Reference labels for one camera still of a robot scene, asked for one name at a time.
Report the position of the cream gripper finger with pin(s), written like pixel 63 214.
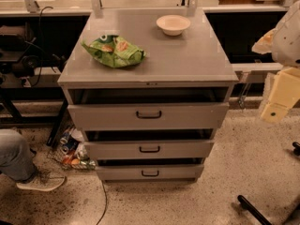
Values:
pixel 265 43
pixel 282 93

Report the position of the grey drawer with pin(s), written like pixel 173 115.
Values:
pixel 148 109
pixel 150 169
pixel 149 144

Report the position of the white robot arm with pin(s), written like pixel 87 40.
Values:
pixel 286 49

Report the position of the green chip bag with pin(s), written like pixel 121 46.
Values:
pixel 114 51

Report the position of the grey top drawer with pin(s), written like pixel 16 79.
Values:
pixel 148 109

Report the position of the person leg in jeans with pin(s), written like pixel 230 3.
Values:
pixel 16 159

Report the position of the dark machine on shelf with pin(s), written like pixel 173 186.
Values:
pixel 15 42

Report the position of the wire basket with cans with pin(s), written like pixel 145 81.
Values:
pixel 71 152

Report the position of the grey middle drawer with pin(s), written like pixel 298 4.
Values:
pixel 149 144

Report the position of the black caster wheel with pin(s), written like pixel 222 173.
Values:
pixel 296 148

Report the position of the white bowl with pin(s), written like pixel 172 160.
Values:
pixel 173 25

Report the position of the grey sneaker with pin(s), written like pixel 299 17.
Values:
pixel 44 181

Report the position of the grey bottom drawer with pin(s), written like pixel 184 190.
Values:
pixel 150 169

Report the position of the grey drawer cabinet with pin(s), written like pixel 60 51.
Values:
pixel 194 59

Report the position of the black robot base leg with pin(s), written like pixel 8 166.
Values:
pixel 246 205

